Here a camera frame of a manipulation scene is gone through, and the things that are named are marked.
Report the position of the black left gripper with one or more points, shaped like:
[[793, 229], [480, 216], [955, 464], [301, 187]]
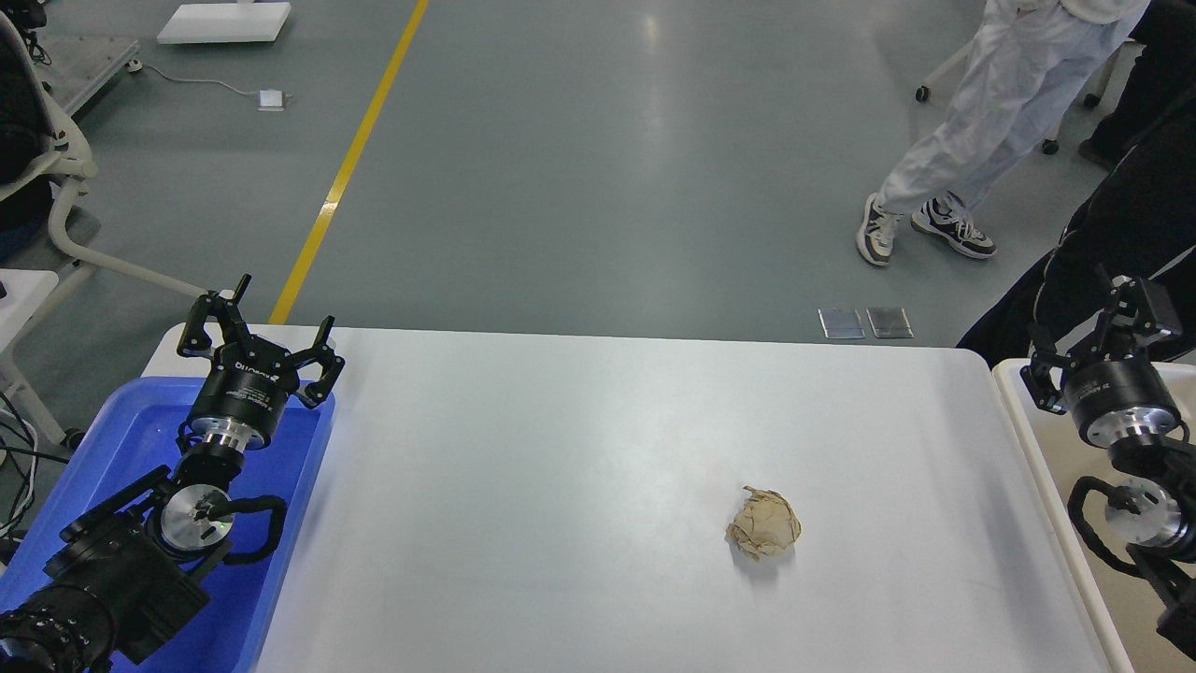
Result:
[[248, 387]]

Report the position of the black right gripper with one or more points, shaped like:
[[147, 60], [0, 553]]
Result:
[[1117, 402]]

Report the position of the brown paper ball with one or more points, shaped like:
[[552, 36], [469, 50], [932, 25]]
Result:
[[765, 526]]

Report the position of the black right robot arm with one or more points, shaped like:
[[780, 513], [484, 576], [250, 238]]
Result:
[[1143, 526]]

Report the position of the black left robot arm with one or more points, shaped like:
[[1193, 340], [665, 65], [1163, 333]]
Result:
[[129, 576]]

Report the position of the person in black clothes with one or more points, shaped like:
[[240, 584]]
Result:
[[1140, 220]]

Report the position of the blue plastic bin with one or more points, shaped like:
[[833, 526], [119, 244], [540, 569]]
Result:
[[135, 432]]

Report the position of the right metal floor plate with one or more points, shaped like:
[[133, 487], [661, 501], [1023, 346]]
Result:
[[890, 323]]

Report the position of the metal floor plate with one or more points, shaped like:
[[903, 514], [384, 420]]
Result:
[[890, 323], [841, 323]]

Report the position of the white side table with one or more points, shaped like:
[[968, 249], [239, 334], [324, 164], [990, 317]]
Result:
[[30, 297]]

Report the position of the left metal floor plate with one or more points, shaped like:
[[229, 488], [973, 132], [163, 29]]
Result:
[[841, 323]]

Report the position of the white office chair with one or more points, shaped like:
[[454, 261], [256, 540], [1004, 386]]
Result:
[[65, 157]]

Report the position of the person in white coverall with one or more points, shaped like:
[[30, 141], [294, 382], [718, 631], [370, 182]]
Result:
[[1028, 60]]

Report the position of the white foam board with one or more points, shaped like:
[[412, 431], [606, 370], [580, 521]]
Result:
[[235, 22]]

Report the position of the grey platform cart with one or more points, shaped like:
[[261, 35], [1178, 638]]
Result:
[[80, 66]]

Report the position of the white power adapter with cable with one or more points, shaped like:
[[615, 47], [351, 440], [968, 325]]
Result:
[[268, 99]]

